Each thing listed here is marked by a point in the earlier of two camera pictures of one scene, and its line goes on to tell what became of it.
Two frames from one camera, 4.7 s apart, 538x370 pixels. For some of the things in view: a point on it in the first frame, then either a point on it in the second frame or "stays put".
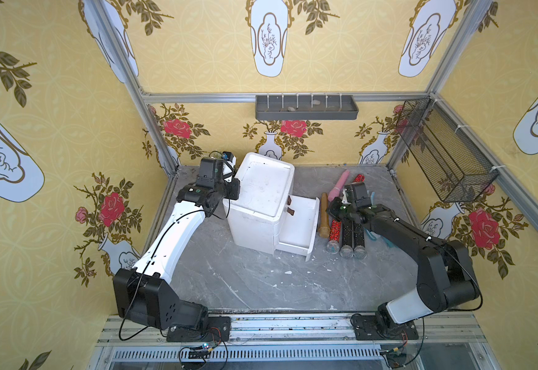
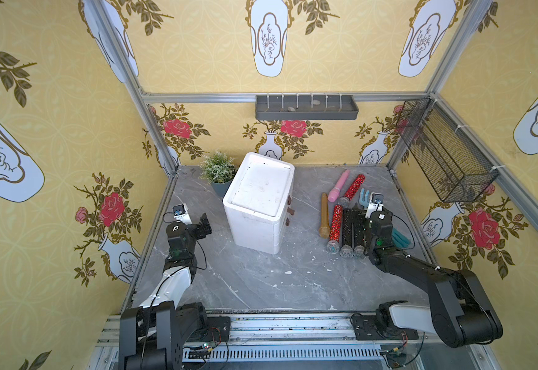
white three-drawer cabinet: (267, 186) stays put
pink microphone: (337, 190) stays put
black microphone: (360, 250) stays put
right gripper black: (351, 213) to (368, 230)
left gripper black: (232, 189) to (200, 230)
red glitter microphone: (333, 245) stays put
